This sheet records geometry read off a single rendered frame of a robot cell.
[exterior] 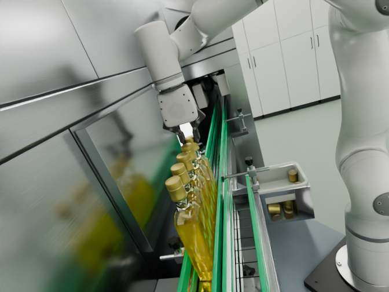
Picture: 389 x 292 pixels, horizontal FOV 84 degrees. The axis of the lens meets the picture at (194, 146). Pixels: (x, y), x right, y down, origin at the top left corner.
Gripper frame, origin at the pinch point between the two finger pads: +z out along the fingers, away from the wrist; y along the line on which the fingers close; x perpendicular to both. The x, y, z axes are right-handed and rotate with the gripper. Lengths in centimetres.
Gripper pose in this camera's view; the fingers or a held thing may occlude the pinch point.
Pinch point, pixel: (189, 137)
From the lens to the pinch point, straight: 66.3
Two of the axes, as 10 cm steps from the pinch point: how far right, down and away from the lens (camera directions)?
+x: 1.3, -4.2, 9.0
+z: 3.2, 8.8, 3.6
